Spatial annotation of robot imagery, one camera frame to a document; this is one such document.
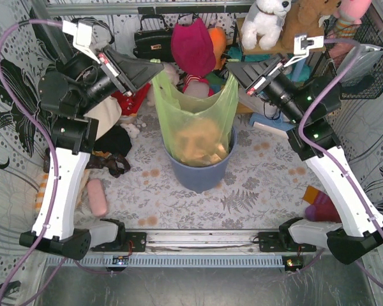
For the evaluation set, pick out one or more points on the small white cloud plush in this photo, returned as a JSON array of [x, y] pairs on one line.
[[133, 129]]

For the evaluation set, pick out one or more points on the purple orange sock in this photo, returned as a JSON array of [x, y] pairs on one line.
[[320, 208]]

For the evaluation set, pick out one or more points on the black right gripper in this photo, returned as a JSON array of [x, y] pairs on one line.
[[262, 80]]

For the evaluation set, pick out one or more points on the white fluffy plush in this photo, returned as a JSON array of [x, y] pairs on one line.
[[173, 76]]

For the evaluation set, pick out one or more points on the black handbag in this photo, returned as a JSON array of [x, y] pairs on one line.
[[154, 44]]

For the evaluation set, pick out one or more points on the white round plush pink hands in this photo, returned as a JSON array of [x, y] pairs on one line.
[[197, 87]]

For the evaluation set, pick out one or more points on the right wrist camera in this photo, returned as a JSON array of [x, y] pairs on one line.
[[302, 46]]

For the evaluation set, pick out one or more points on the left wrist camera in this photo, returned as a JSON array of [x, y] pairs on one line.
[[82, 36]]

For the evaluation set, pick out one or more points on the brown teddy bear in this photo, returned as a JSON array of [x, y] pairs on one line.
[[303, 18]]

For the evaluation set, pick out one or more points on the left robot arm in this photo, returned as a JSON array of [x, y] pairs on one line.
[[80, 85]]

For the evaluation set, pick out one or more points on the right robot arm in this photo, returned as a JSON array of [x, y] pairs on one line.
[[360, 229]]

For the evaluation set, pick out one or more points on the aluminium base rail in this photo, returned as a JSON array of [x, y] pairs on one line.
[[164, 248]]

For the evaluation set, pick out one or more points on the black cloth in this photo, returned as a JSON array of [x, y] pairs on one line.
[[115, 141]]

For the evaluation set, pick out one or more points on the red cloth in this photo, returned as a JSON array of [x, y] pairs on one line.
[[131, 104]]

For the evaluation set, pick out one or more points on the teal cloth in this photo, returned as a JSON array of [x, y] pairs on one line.
[[236, 53]]

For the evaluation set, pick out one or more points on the brown patterned bag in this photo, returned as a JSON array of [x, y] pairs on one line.
[[115, 163]]

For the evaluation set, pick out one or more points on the orange white striped cloth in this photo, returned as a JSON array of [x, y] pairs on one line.
[[40, 195]]

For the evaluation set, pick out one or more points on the blue trash bin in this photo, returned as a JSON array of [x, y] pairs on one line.
[[200, 179]]

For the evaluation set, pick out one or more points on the magenta hanging cloth bag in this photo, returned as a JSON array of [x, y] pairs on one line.
[[192, 48]]

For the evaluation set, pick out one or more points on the silver pouch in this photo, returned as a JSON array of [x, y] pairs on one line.
[[368, 57]]

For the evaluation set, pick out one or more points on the orange plush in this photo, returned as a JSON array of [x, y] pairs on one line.
[[219, 41]]

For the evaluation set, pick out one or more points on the pink plush doll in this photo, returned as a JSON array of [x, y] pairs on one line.
[[349, 13]]

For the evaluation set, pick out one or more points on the black wire basket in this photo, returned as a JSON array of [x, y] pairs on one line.
[[365, 78]]

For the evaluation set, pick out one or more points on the green trash bag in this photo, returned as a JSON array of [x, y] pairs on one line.
[[176, 110]]

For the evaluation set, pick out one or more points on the pink foam roll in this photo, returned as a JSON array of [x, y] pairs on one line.
[[97, 198]]

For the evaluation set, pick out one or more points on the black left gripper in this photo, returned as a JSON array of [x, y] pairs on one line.
[[115, 76]]

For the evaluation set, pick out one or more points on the white grey dog plush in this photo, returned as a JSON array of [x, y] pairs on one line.
[[263, 24]]

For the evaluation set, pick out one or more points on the cream canvas tote bag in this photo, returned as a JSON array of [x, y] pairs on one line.
[[107, 113]]

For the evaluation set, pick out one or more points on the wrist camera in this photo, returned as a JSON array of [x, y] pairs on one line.
[[82, 36], [302, 46]]

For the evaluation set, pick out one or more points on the wooden shelf rack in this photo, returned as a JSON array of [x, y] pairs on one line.
[[278, 47]]

